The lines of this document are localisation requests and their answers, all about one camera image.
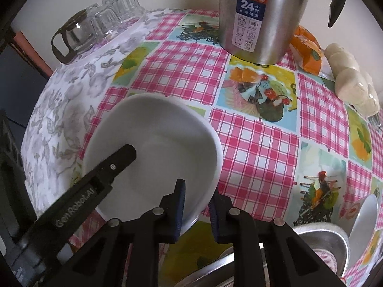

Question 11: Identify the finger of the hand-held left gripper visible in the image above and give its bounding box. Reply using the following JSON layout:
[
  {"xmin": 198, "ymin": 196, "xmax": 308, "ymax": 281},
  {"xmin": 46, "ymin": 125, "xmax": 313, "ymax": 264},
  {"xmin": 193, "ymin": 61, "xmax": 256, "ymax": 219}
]
[{"xmin": 38, "ymin": 144, "xmax": 137, "ymax": 239}]

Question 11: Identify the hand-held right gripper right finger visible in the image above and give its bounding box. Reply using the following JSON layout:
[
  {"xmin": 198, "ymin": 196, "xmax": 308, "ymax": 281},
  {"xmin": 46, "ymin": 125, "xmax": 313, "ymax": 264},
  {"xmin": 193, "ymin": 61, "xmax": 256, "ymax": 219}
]
[{"xmin": 208, "ymin": 193, "xmax": 344, "ymax": 287}]

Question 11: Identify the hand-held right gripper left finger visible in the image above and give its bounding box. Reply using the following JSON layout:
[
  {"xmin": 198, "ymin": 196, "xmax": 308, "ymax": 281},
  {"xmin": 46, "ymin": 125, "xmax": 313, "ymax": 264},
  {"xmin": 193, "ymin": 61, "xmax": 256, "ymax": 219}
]
[{"xmin": 61, "ymin": 179, "xmax": 186, "ymax": 287}]

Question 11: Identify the white square bowl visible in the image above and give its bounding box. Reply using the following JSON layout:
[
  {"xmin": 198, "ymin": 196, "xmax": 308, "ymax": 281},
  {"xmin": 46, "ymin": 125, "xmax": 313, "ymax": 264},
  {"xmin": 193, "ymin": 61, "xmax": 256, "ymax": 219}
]
[{"xmin": 81, "ymin": 93, "xmax": 223, "ymax": 233}]

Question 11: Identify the large stainless steel plate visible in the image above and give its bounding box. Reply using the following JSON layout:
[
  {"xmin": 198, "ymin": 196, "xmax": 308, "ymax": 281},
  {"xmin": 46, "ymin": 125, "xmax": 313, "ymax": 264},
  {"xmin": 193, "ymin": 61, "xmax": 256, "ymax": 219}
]
[{"xmin": 172, "ymin": 221, "xmax": 350, "ymax": 287}]

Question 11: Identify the white floral rimmed plate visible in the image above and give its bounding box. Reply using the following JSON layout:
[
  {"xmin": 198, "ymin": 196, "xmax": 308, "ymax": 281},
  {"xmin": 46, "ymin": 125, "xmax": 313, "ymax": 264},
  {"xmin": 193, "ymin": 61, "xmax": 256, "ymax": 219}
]
[{"xmin": 314, "ymin": 247, "xmax": 342, "ymax": 278}]

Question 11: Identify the white bowl with red pattern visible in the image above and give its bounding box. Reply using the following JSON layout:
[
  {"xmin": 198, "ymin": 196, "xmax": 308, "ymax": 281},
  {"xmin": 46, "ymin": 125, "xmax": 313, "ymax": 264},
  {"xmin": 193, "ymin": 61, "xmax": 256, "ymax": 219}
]
[{"xmin": 338, "ymin": 194, "xmax": 379, "ymax": 276}]

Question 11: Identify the pink checked tablecloth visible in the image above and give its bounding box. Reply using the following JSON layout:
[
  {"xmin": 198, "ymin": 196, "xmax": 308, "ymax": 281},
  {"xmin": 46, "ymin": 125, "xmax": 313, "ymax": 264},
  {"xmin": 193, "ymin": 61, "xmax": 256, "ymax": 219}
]
[{"xmin": 70, "ymin": 9, "xmax": 383, "ymax": 287}]

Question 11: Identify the grey floral tablecloth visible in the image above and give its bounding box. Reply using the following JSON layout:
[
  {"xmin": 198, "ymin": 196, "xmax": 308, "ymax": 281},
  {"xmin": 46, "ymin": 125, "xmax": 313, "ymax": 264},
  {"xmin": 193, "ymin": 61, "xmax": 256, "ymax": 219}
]
[{"xmin": 22, "ymin": 7, "xmax": 168, "ymax": 220}]

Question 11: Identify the clear glass cup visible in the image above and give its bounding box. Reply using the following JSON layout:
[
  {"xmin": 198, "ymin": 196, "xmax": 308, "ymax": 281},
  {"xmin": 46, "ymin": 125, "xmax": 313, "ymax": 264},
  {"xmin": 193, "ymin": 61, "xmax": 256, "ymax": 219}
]
[
  {"xmin": 91, "ymin": 6, "xmax": 122, "ymax": 35},
  {"xmin": 102, "ymin": 0, "xmax": 144, "ymax": 21},
  {"xmin": 86, "ymin": 2, "xmax": 102, "ymax": 18}
]

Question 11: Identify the orange snack packet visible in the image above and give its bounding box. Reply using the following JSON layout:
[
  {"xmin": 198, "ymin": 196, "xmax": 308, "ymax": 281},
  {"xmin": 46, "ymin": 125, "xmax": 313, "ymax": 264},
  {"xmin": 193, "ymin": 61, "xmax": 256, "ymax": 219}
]
[{"xmin": 290, "ymin": 25, "xmax": 327, "ymax": 77}]

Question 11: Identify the bag of white steamed buns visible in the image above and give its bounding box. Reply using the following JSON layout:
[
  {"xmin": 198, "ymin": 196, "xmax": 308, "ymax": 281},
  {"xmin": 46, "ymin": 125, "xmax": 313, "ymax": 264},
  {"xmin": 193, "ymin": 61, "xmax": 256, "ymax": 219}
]
[{"xmin": 325, "ymin": 42, "xmax": 381, "ymax": 117}]

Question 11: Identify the stainless steel thermos flask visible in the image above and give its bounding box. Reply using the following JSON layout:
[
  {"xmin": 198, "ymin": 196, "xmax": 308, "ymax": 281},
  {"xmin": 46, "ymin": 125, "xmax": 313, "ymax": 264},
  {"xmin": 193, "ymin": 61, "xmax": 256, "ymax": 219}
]
[{"xmin": 217, "ymin": 0, "xmax": 349, "ymax": 65}]

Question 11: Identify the glass pot with black handle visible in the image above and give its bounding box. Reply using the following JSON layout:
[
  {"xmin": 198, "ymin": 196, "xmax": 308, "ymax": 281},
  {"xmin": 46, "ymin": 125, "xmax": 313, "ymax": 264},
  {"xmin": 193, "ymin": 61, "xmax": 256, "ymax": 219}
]
[{"xmin": 51, "ymin": 9, "xmax": 99, "ymax": 64}]

